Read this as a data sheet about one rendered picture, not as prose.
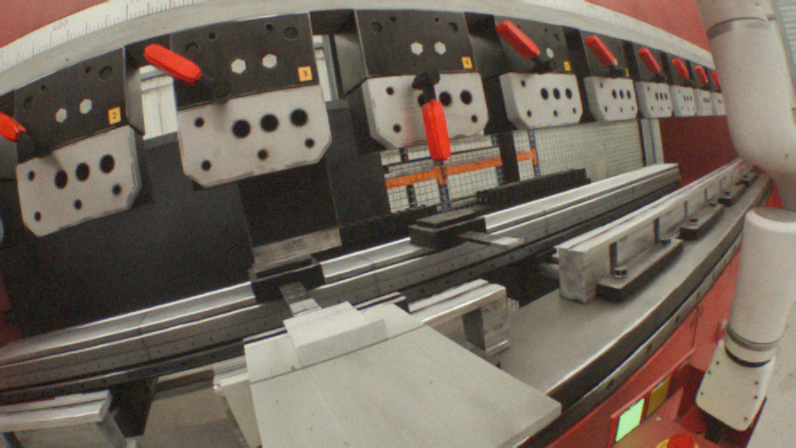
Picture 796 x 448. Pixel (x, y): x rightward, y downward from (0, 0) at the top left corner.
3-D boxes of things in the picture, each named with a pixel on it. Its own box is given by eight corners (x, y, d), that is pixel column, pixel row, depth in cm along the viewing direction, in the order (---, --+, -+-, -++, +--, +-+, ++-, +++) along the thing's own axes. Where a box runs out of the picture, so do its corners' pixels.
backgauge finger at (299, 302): (266, 339, 43) (254, 301, 42) (252, 288, 66) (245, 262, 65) (355, 311, 47) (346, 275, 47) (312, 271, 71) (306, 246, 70)
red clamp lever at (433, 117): (441, 161, 38) (424, 68, 36) (422, 164, 41) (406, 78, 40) (457, 158, 38) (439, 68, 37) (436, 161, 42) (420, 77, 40)
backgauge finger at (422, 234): (488, 265, 56) (483, 233, 55) (409, 244, 79) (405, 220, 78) (542, 244, 60) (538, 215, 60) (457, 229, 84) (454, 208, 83)
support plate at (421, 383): (293, 544, 14) (286, 535, 13) (247, 356, 37) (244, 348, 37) (561, 414, 21) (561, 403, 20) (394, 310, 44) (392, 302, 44)
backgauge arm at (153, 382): (98, 505, 33) (53, 443, 30) (144, 362, 91) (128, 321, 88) (131, 502, 36) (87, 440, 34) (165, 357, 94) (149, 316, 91)
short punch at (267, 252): (257, 269, 38) (236, 180, 36) (256, 266, 40) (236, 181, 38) (344, 245, 42) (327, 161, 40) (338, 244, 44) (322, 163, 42)
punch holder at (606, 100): (600, 121, 55) (580, 28, 52) (564, 125, 63) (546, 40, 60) (639, 118, 61) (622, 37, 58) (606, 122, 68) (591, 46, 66)
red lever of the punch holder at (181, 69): (149, 37, 25) (234, 83, 29) (156, 52, 28) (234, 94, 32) (139, 53, 24) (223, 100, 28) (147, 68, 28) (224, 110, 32)
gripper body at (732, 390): (709, 339, 31) (688, 408, 34) (773, 370, 21) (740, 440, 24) (732, 315, 33) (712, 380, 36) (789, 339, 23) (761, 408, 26)
